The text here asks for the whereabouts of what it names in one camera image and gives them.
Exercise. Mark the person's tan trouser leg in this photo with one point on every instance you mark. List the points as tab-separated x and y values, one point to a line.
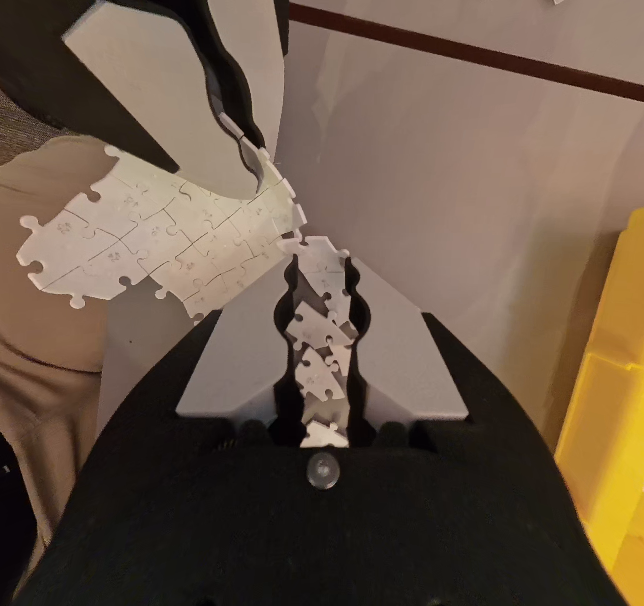
40	364

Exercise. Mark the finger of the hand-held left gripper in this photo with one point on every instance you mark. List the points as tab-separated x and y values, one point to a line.
256	38
141	88

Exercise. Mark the white puzzle pieces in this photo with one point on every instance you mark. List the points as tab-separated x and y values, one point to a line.
317	332

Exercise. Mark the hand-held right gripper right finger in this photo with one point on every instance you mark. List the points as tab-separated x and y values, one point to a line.
407	364

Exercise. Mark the partly built white puzzle ball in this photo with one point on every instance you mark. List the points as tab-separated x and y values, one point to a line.
151	229

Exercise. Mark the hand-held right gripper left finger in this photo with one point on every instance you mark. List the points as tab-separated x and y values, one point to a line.
236	359

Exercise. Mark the yellow plastic bin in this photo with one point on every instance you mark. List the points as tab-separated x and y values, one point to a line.
609	415

